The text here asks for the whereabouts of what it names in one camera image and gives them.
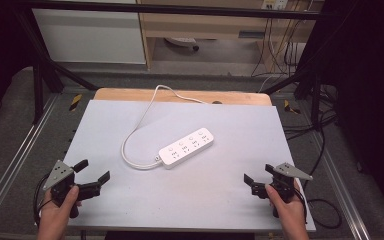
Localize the black curtain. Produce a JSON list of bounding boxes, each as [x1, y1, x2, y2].
[[0, 0, 36, 121], [313, 0, 384, 216]]

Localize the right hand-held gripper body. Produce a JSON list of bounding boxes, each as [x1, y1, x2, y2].
[[270, 162, 314, 219]]

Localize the black floor cables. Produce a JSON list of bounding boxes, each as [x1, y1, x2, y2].
[[281, 83, 340, 191]]

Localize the wooden board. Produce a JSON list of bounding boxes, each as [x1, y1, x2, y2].
[[93, 87, 274, 107]]

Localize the person's right hand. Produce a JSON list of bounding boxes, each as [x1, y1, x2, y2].
[[265, 184, 311, 240]]

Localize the white power strip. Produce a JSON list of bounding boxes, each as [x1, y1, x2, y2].
[[158, 127, 215, 170]]

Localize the white power strip cable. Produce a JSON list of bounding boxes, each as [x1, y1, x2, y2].
[[120, 84, 209, 171]]

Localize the white oval device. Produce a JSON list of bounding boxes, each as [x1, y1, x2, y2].
[[164, 36, 200, 52]]

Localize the person's left hand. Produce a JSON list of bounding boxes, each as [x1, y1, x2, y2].
[[37, 185, 83, 240]]

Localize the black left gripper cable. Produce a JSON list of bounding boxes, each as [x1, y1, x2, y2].
[[32, 172, 53, 228]]

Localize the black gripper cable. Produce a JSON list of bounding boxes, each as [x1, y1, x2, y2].
[[32, 172, 53, 228], [293, 181, 343, 230]]

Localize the black metal frame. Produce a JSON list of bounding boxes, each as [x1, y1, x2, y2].
[[13, 0, 334, 129]]

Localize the aluminium rail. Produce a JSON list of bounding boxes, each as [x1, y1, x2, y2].
[[0, 94, 60, 222], [309, 129, 372, 240]]

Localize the yellow black tape strip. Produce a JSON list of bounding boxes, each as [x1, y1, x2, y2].
[[283, 99, 302, 115], [68, 93, 83, 112]]

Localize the white wall socket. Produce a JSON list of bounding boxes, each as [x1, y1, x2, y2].
[[261, 0, 289, 11]]

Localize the bundle of hanging cables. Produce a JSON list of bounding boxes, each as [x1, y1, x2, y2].
[[251, 18, 311, 78]]

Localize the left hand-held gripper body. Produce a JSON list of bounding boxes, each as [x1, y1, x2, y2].
[[42, 159, 83, 219]]

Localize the white cabinet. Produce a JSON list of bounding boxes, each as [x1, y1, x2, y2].
[[31, 8, 147, 65]]

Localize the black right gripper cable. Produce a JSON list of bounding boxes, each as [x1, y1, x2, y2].
[[293, 181, 343, 230]]

